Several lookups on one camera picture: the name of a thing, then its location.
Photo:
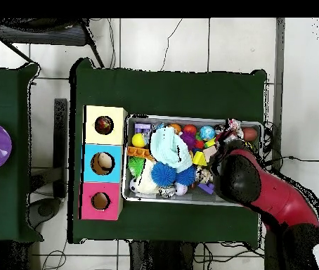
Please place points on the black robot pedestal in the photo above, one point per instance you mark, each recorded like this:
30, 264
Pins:
162, 256

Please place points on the silver mesh bin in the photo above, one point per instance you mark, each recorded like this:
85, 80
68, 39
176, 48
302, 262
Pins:
154, 197

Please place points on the orange wheeled toy brick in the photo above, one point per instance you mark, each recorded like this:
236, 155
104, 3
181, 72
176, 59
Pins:
139, 152

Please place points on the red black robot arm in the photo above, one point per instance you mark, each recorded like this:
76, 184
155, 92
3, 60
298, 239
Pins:
277, 197

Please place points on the plain yellow ball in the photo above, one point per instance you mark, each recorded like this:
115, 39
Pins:
138, 140

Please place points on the black upright panel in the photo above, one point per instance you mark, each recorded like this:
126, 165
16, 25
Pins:
60, 146

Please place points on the wooden box three holes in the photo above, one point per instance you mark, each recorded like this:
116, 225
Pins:
103, 163

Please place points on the purple spiky monster toy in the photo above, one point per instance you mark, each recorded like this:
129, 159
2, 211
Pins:
188, 139

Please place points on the blue spiky rubber ball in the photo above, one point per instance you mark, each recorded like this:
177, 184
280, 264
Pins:
163, 174

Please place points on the dark green table cloth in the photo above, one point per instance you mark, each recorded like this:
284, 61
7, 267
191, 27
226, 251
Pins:
162, 92
5, 92

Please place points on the orange toy basketball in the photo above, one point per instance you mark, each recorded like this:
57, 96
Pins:
175, 128

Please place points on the green spiky rubber ball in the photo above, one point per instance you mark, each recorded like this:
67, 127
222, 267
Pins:
135, 166

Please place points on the mint green cloth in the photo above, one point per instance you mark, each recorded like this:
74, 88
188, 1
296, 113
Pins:
168, 149

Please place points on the cream knitted cloth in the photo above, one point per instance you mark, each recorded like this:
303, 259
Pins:
145, 182

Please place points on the silver printed drink can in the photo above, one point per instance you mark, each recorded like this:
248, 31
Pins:
203, 175

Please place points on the black chair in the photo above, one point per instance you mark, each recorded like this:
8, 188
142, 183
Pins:
44, 35

